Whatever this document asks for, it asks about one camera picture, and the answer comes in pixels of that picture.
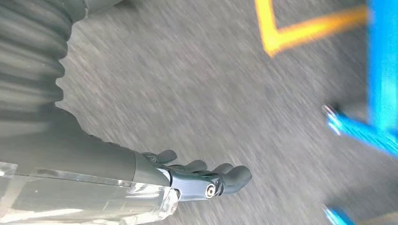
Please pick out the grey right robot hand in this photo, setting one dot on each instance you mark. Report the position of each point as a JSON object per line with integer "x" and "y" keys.
{"x": 93, "y": 158}

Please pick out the clear plastic cover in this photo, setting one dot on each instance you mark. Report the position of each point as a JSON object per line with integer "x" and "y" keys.
{"x": 77, "y": 202}

